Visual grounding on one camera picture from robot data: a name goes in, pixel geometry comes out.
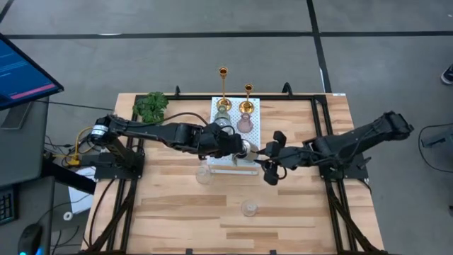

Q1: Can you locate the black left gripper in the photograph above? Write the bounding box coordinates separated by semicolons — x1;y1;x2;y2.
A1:
196;122;245;159

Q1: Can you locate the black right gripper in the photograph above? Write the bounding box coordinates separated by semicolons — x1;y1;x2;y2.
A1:
253;130;312;186

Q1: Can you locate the small greenish glass candle holder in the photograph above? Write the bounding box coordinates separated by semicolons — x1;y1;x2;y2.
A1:
213;105;233;129

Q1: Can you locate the pink ribbed glass candle holder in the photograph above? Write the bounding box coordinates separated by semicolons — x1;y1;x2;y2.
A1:
236;113;254;135

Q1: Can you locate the clear ribbed glass candle holder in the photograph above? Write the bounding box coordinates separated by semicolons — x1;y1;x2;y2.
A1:
241;200;258;217
195;161;216;186

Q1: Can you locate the tall gold candlestick holder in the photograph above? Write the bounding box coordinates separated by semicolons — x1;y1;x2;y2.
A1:
216;66;233;111

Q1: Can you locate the short gold candlestick holder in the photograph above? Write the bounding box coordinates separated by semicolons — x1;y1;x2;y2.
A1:
239;83;256;114

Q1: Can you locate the white perforated metal shelf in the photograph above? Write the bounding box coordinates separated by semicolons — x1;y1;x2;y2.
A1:
210;96;262;176

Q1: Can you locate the green potted plant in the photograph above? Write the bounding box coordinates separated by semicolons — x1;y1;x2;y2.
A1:
132;91;170;125

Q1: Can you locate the white paper sheet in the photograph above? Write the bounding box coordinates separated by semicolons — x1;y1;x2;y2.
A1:
67;166;107;215

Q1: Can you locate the person's shoe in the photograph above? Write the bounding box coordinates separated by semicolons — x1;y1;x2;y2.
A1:
440;63;453;86

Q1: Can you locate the grey desk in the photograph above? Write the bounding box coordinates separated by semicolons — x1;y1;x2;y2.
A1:
0;95;56;188

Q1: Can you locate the monitor with blue screen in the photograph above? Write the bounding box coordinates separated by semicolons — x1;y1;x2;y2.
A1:
0;33;65;130

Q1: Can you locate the black computer mouse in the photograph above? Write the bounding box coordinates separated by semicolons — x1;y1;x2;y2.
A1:
17;223;44;255

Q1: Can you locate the black keyboard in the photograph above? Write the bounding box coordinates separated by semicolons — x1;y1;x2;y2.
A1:
0;186;18;226

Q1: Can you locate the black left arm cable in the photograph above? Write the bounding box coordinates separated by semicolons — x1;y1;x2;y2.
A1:
159;111;210;127

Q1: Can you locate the black aluminium table frame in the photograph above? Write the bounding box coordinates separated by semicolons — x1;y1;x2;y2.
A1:
83;83;386;255

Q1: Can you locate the black floor cable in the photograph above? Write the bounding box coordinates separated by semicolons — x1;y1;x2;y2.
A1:
417;122;453;174

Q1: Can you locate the yellow cable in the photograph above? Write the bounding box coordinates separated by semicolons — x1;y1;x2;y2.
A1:
67;126;95;167

